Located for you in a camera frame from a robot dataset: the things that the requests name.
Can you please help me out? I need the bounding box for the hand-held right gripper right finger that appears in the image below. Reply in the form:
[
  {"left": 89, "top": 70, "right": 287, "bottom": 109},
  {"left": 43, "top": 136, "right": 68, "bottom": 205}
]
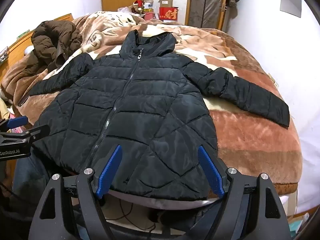
[{"left": 197, "top": 145, "right": 293, "bottom": 240}]

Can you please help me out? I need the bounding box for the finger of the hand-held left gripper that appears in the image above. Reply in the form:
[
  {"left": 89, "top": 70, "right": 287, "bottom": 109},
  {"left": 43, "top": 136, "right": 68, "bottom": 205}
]
[
  {"left": 0, "top": 116, "right": 28, "bottom": 132},
  {"left": 24, "top": 124, "right": 50, "bottom": 141}
]

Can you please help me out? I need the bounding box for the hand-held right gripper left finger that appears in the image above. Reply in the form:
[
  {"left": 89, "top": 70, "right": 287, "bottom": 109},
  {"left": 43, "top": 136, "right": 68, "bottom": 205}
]
[{"left": 28, "top": 144, "right": 123, "bottom": 240}]

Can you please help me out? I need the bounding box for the black puffer jacket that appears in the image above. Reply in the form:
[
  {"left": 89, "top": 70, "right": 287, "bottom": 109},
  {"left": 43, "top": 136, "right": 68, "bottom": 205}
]
[{"left": 29, "top": 29, "right": 290, "bottom": 202}]

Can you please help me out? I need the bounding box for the brown printed plush blanket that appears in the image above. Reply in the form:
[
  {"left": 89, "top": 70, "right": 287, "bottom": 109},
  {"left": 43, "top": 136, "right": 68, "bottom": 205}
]
[{"left": 0, "top": 10, "right": 303, "bottom": 198}]

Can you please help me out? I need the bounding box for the wooden headboard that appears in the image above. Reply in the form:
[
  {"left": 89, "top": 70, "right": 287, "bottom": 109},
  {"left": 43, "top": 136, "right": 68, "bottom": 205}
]
[{"left": 7, "top": 14, "right": 74, "bottom": 63}]

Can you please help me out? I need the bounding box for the brown puffer jacket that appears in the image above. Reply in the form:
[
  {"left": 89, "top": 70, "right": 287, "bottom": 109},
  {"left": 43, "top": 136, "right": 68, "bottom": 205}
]
[{"left": 25, "top": 20, "right": 83, "bottom": 73}]

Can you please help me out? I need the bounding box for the plush toy with red hat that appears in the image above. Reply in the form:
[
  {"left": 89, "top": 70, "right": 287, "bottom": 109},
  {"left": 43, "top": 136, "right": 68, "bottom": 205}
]
[{"left": 132, "top": 0, "right": 146, "bottom": 14}]

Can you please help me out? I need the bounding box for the red gift box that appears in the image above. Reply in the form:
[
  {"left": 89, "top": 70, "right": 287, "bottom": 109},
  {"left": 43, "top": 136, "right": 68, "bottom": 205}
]
[{"left": 159, "top": 6, "right": 179, "bottom": 22}]

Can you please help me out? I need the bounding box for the grey fabric wardrobe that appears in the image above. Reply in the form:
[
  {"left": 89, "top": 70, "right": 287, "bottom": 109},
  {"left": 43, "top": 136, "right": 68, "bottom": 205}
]
[{"left": 186, "top": 0, "right": 229, "bottom": 30}]

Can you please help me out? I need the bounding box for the black cable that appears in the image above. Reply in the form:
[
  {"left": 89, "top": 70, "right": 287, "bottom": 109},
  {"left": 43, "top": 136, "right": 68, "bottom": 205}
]
[{"left": 117, "top": 197, "right": 156, "bottom": 240}]

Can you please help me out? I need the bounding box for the grey wall panel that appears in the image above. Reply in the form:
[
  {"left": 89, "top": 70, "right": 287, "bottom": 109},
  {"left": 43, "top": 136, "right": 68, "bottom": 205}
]
[{"left": 280, "top": 0, "right": 303, "bottom": 18}]

